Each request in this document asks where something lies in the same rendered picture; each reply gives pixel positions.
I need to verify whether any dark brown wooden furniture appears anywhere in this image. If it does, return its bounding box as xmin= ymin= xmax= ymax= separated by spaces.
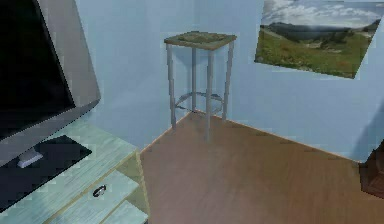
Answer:
xmin=358 ymin=139 xmax=384 ymax=200

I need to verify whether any tall grey metal stool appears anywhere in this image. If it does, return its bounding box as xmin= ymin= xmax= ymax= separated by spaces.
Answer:
xmin=163 ymin=30 xmax=238 ymax=144

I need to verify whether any pale green chest of drawers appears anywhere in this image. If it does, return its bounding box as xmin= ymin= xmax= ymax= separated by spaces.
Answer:
xmin=0 ymin=119 xmax=151 ymax=224

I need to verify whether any grey television set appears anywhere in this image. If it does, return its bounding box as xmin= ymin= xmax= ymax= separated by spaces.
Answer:
xmin=0 ymin=0 xmax=102 ymax=213

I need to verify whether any landscape picture on wall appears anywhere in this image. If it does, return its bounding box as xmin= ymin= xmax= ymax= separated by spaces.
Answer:
xmin=254 ymin=0 xmax=384 ymax=80

